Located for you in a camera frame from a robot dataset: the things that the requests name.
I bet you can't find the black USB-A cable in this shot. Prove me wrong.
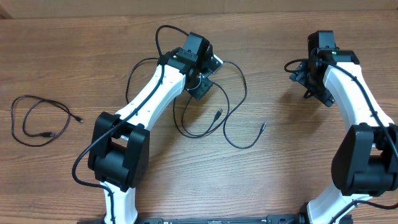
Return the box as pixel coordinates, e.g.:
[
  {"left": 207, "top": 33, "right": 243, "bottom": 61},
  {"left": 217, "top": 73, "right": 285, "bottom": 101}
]
[{"left": 172, "top": 81, "right": 231, "bottom": 139}]

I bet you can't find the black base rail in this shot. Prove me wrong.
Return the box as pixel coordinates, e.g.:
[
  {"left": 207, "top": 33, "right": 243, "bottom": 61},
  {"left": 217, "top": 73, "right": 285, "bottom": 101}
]
[{"left": 77, "top": 213, "right": 354, "bottom": 224}]

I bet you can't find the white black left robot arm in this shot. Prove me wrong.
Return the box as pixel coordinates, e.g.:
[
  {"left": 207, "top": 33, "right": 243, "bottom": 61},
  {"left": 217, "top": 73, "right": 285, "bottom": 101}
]
[{"left": 88, "top": 32, "right": 223, "bottom": 223}]

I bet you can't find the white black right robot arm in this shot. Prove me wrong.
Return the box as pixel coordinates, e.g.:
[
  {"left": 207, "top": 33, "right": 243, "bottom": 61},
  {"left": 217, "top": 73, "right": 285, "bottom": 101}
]
[{"left": 278, "top": 30, "right": 397, "bottom": 223}]

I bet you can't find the long black USB cable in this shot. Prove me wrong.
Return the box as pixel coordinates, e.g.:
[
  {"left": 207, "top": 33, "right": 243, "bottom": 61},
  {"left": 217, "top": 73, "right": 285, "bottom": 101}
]
[{"left": 124, "top": 57, "right": 267, "bottom": 150}]

